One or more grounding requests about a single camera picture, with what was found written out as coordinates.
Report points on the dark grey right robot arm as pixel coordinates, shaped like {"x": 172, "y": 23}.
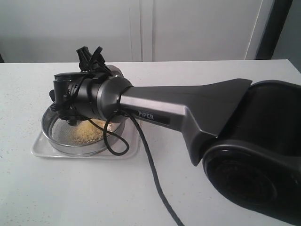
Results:
{"x": 247, "y": 135}

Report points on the round steel mesh sieve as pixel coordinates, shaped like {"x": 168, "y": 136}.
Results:
{"x": 113, "y": 135}

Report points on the white rectangular plastic tray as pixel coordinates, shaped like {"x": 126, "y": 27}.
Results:
{"x": 42, "y": 149}

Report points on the beige sand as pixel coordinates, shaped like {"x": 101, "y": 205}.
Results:
{"x": 84, "y": 132}

